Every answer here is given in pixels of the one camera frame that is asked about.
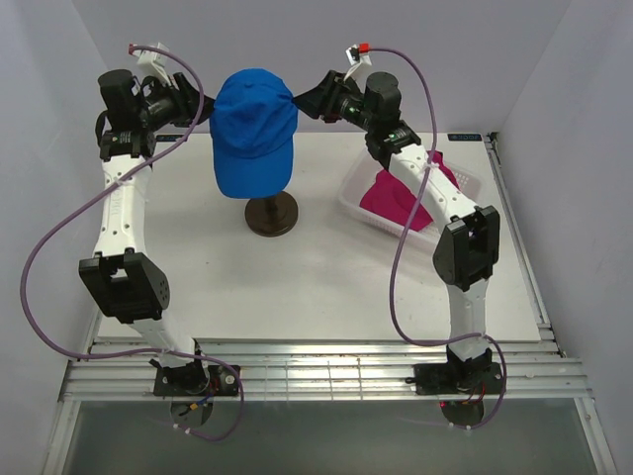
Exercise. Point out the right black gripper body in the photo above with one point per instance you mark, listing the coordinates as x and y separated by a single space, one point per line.
343 104

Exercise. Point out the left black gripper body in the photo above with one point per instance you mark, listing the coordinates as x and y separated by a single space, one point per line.
162 108

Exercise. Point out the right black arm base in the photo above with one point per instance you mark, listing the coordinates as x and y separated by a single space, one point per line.
442 379

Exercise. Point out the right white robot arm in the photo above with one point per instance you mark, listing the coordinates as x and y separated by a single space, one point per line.
467 250

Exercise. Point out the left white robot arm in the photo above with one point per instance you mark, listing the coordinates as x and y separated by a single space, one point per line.
123 281

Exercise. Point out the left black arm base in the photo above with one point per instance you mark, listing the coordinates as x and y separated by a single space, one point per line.
192 381

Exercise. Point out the magenta cap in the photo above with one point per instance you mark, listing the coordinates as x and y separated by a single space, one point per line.
390 199

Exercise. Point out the dark round wooden stand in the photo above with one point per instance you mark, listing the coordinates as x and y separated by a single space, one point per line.
273 216

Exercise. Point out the white plastic basket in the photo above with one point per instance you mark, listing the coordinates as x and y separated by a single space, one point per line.
362 175

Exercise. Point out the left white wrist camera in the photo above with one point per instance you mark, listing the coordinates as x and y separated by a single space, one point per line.
151 63

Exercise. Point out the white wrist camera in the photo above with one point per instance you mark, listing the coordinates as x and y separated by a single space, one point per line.
358 58
151 63

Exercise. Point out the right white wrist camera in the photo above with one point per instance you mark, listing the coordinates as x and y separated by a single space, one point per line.
358 58

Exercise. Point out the aluminium frame rails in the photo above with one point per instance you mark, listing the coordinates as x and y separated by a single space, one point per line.
322 313

